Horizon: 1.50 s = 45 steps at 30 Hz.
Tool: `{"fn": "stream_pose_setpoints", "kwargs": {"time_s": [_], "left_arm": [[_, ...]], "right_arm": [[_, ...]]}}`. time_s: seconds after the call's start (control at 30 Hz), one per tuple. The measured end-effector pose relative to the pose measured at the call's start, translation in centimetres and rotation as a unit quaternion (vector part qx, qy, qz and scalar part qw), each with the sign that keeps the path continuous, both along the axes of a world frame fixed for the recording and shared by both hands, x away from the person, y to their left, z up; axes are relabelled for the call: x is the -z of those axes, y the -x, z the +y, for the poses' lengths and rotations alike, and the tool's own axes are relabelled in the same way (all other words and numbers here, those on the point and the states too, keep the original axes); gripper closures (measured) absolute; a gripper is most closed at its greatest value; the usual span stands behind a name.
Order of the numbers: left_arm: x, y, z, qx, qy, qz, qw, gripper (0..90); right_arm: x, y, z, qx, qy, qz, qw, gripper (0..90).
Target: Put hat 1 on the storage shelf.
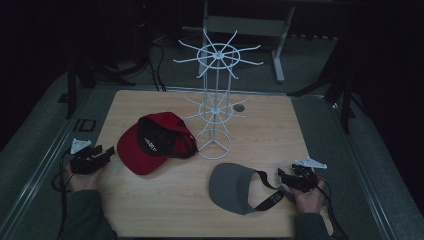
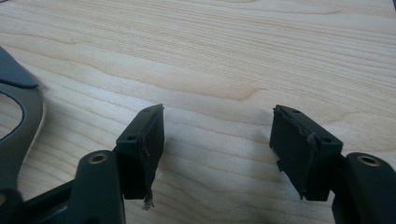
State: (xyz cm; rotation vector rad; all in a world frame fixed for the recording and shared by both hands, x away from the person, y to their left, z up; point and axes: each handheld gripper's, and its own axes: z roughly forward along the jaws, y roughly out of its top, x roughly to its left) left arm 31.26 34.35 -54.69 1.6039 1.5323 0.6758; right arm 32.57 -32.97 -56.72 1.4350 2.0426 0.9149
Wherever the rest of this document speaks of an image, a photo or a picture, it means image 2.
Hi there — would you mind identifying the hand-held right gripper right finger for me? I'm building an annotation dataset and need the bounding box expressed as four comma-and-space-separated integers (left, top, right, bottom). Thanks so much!
269, 104, 396, 224

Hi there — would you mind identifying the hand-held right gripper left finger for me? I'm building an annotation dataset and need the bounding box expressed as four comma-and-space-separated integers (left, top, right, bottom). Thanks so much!
70, 103, 165, 224

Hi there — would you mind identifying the dark grey cap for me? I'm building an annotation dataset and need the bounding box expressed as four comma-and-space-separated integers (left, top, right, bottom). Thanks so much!
0, 46, 45, 191

